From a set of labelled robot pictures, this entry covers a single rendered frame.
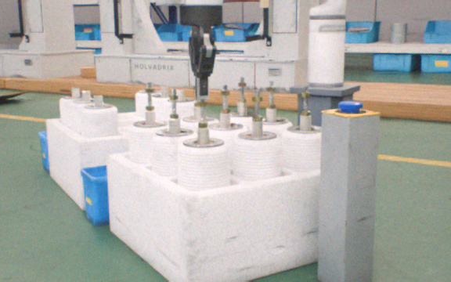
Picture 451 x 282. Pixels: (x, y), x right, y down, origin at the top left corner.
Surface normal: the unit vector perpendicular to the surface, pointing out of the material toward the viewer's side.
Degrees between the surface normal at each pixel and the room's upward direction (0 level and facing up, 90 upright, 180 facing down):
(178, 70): 90
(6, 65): 90
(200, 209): 90
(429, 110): 90
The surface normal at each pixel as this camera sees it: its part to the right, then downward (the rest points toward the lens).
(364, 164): 0.52, 0.17
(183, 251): -0.85, 0.11
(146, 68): -0.50, 0.18
